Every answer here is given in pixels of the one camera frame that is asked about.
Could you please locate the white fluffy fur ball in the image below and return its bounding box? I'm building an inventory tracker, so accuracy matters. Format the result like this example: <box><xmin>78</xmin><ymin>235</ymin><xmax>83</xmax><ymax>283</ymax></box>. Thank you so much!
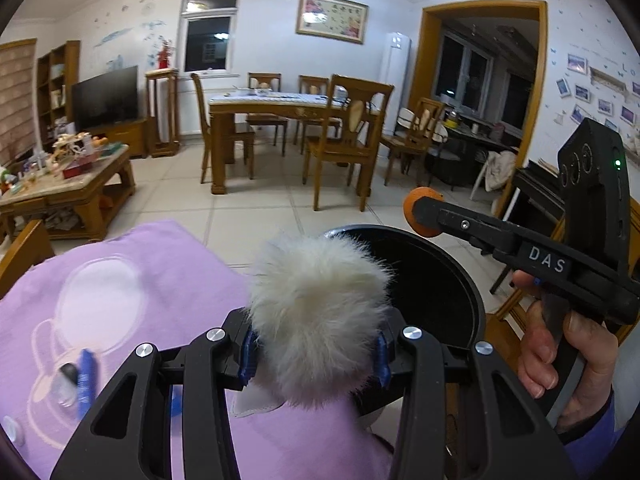
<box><xmin>247</xmin><ymin>235</ymin><xmax>392</xmax><ymax>408</ymax></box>

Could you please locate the blue snack packet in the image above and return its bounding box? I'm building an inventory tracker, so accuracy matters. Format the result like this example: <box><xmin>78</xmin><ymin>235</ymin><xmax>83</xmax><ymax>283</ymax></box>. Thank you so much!
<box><xmin>77</xmin><ymin>349</ymin><xmax>98</xmax><ymax>420</ymax></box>

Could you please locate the clear bottle with black cap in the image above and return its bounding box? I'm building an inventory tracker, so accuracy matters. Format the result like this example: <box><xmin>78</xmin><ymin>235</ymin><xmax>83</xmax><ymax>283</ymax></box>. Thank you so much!
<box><xmin>51</xmin><ymin>363</ymin><xmax>78</xmax><ymax>408</ymax></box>

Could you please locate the black round trash bin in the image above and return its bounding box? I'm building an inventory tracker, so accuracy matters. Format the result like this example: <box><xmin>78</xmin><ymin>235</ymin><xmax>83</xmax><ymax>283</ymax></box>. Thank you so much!
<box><xmin>324</xmin><ymin>224</ymin><xmax>485</xmax><ymax>427</ymax></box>

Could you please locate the right hand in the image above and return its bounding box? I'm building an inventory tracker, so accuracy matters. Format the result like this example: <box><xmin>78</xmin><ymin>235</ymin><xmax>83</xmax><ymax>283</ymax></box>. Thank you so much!
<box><xmin>518</xmin><ymin>300</ymin><xmax>618</xmax><ymax>434</ymax></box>

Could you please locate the purple tablecloth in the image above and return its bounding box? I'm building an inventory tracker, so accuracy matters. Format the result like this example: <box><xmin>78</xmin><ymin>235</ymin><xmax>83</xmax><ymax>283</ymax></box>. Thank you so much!
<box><xmin>1</xmin><ymin>221</ymin><xmax>392</xmax><ymax>479</ymax></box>

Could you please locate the wooden dining chair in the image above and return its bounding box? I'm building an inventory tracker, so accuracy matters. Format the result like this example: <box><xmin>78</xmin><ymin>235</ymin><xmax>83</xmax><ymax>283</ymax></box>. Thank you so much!
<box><xmin>191</xmin><ymin>73</ymin><xmax>255</xmax><ymax>195</ymax></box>
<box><xmin>303</xmin><ymin>74</ymin><xmax>395</xmax><ymax>212</ymax></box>

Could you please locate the wooden coffee table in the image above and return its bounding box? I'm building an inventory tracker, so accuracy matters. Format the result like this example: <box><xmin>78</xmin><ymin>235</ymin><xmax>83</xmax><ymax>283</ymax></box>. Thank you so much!
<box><xmin>1</xmin><ymin>144</ymin><xmax>136</xmax><ymax>242</ymax></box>

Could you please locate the wooden tv cabinet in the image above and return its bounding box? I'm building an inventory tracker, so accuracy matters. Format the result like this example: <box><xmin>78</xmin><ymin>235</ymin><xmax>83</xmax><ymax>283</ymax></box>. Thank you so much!
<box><xmin>89</xmin><ymin>119</ymin><xmax>149</xmax><ymax>158</ymax></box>

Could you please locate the wooden dining table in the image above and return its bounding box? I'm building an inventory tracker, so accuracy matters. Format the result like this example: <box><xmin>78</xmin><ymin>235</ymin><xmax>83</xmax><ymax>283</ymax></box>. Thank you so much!
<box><xmin>207</xmin><ymin>90</ymin><xmax>381</xmax><ymax>196</ymax></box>

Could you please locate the front wooden dining chair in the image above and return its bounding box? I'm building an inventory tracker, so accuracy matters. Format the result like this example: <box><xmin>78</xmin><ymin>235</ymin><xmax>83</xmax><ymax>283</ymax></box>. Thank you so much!
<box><xmin>303</xmin><ymin>74</ymin><xmax>395</xmax><ymax>212</ymax></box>

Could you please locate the white standing air conditioner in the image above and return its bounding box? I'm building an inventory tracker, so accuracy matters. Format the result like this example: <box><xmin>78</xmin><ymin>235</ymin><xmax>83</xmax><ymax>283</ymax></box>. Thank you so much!
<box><xmin>378</xmin><ymin>32</ymin><xmax>411</xmax><ymax>134</ymax></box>

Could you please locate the tall wooden plant stand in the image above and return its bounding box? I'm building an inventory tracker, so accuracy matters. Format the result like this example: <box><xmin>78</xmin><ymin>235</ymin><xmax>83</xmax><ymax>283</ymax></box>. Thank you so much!
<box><xmin>145</xmin><ymin>68</ymin><xmax>180</xmax><ymax>157</ymax></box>

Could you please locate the black flat television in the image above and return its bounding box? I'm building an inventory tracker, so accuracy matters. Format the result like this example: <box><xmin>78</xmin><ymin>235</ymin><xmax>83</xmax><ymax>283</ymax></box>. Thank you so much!
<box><xmin>72</xmin><ymin>66</ymin><xmax>139</xmax><ymax>131</ymax></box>

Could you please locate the wooden bookshelf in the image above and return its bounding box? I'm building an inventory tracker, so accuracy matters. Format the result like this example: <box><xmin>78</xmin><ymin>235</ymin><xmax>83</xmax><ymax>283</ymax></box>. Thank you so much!
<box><xmin>36</xmin><ymin>40</ymin><xmax>80</xmax><ymax>146</ymax></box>

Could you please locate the framed floral picture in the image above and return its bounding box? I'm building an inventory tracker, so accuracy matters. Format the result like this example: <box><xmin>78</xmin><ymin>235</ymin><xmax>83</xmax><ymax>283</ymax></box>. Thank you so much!
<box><xmin>295</xmin><ymin>0</ymin><xmax>369</xmax><ymax>44</ymax></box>

